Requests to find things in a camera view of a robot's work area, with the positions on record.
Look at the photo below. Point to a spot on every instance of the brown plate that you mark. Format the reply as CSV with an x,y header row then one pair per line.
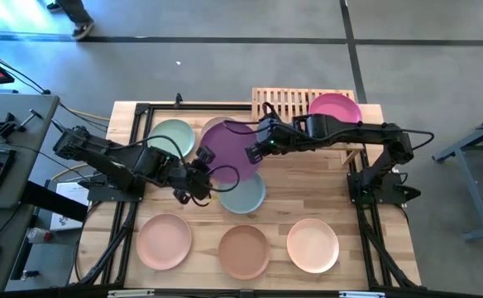
x,y
243,252

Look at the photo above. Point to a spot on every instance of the black desk beam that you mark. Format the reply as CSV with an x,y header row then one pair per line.
x,y
51,200

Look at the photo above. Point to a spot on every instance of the white frame bracket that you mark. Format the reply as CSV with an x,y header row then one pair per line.
x,y
130,293
361,294

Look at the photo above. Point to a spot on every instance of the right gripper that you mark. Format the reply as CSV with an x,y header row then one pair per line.
x,y
276,134

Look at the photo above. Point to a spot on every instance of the teal blue plate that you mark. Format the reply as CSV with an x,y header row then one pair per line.
x,y
243,198

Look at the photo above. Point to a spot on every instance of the peach plate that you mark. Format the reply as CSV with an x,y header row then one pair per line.
x,y
312,246

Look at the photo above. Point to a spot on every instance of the pink plate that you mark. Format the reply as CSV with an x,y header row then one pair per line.
x,y
164,242

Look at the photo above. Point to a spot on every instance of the person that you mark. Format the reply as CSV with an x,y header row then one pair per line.
x,y
74,12

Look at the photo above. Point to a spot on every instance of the slatted wooden shelf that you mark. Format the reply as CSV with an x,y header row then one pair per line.
x,y
283,103

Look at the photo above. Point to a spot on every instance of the clear bottle red cap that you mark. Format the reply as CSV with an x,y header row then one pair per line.
x,y
39,236

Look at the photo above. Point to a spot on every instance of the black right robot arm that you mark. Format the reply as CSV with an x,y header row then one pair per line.
x,y
349,128

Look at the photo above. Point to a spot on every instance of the light green plate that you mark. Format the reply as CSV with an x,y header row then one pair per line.
x,y
171,136

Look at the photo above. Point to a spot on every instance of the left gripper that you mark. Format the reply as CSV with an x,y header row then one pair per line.
x,y
189,178

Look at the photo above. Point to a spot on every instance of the magenta plate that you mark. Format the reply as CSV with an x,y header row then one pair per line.
x,y
334,105

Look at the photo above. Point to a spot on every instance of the grey side desk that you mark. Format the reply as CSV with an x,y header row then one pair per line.
x,y
26,136

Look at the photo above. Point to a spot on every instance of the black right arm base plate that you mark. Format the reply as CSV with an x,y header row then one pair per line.
x,y
396,194

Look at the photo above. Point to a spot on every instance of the white paper booklet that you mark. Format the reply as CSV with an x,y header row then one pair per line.
x,y
65,209

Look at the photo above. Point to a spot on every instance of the pale beige plate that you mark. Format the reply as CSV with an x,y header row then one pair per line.
x,y
216,120

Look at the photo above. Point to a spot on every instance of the grey metal stand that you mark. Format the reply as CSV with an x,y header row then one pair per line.
x,y
479,207

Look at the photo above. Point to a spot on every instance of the purple plate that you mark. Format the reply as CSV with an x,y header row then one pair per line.
x,y
229,153

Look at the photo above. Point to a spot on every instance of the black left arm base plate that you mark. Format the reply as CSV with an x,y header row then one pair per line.
x,y
101,193

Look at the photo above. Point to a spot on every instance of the black metal clamp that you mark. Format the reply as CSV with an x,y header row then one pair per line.
x,y
8,127

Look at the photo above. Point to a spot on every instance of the black aluminium table frame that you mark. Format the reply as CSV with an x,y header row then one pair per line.
x,y
233,107

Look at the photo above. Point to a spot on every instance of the black rail clamp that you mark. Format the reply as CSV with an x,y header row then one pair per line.
x,y
178,100

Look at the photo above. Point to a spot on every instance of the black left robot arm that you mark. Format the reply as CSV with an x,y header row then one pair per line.
x,y
101,157

